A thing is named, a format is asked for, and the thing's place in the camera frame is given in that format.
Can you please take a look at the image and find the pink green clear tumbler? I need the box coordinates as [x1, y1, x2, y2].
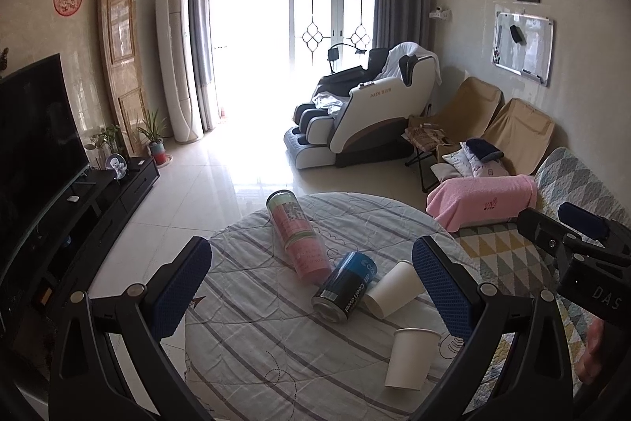
[266, 189, 332, 284]

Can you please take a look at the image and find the white paper cup front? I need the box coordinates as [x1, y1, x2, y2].
[384, 328, 441, 390]

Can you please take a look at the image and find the white paper cup lying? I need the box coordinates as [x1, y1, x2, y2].
[364, 261, 425, 320]

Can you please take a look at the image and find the person's right hand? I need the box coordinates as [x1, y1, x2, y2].
[575, 317, 604, 385]

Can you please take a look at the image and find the patterned quilted sofa cover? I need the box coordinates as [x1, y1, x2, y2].
[454, 148, 630, 420]

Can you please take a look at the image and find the beige folding chair right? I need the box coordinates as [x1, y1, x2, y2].
[477, 98, 555, 175]

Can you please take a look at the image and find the beige folding chair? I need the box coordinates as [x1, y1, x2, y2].
[403, 76, 505, 196]
[477, 98, 555, 175]

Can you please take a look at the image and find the black tv cabinet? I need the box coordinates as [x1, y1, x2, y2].
[1, 157, 159, 333]

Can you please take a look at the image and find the dark blue cushion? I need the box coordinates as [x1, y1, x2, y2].
[465, 138, 504, 163]

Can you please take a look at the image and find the pink blanket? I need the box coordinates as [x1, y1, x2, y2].
[426, 175, 538, 233]

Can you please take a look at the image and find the white patterned pillow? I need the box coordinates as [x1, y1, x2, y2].
[442, 142, 510, 177]

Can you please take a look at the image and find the beige folding chair left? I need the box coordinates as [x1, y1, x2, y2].
[403, 76, 505, 196]

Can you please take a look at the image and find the small round desk fan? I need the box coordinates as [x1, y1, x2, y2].
[105, 153, 127, 181]

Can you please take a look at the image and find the striped grey tablecloth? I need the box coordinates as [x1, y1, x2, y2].
[185, 210, 463, 420]

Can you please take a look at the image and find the blue black can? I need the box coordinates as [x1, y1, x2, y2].
[311, 251, 377, 323]

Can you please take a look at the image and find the small green plant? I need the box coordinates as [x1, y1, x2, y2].
[84, 124, 126, 170]

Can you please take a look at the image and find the black flat television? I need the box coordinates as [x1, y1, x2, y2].
[1, 54, 88, 269]

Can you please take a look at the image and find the potted plant red pot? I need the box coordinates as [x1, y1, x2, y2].
[137, 108, 170, 167]

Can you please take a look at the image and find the white massage chair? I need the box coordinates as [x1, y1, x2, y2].
[284, 42, 442, 170]

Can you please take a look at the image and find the white standing air conditioner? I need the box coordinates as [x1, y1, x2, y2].
[155, 0, 203, 143]

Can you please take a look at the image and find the left grey curtain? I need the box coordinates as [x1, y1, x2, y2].
[188, 0, 218, 133]

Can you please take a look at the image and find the wall whiteboard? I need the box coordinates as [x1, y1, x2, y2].
[492, 12, 555, 86]

